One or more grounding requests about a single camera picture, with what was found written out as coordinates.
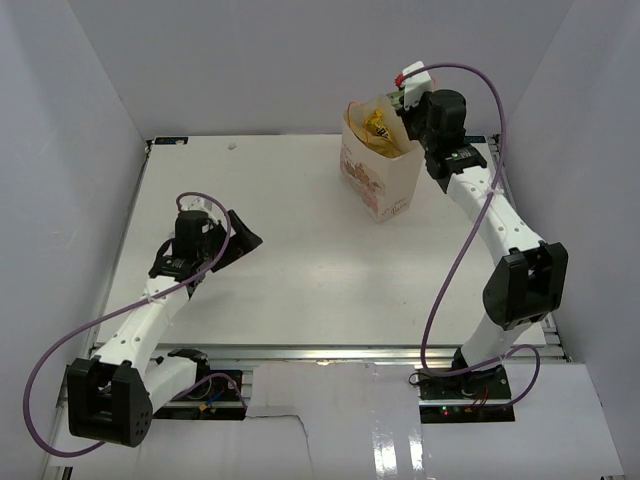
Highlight aluminium front rail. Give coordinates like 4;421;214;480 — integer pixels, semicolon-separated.
156;345;566;363

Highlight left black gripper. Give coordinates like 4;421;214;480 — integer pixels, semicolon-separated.
198;210;261;272

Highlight white foam board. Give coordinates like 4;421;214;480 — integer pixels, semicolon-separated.
57;363;623;479

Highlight green snack packet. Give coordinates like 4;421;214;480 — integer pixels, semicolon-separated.
386;90;404;115

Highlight yellow candy packet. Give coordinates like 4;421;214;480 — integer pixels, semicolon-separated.
365;109;393;142

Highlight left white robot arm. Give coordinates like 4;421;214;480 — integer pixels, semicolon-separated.
67;208;263;447

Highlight large brown snack bag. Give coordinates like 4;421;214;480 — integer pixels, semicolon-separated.
357;132;404;159

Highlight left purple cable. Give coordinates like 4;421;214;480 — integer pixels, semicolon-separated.
22;191;249;458

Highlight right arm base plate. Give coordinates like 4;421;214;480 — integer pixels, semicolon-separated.
408;366;515;425

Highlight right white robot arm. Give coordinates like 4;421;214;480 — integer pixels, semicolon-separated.
399;89;568;399

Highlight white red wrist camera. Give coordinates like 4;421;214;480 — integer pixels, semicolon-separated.
395;61;435;111

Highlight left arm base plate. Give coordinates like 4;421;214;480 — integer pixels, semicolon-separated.
154;377;245;421

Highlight cream paper bag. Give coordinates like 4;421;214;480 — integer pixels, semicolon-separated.
340;95;422;223

